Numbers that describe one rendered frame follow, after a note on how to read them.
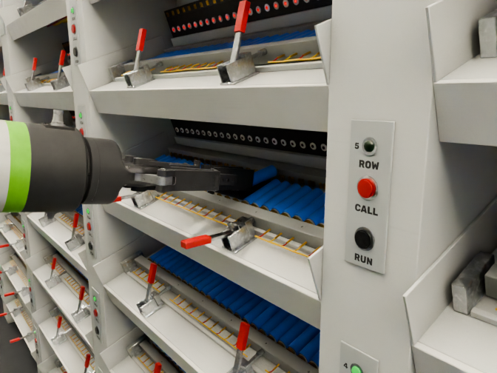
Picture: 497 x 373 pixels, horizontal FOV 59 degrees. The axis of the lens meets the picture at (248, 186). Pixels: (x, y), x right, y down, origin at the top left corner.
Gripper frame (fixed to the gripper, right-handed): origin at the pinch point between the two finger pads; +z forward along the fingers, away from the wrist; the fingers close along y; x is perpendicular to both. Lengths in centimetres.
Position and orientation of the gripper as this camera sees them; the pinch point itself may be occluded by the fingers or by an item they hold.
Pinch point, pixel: (226, 177)
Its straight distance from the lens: 61.1
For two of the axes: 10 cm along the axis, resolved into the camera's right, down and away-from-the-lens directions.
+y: -6.1, -1.6, 7.7
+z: 7.8, 0.3, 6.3
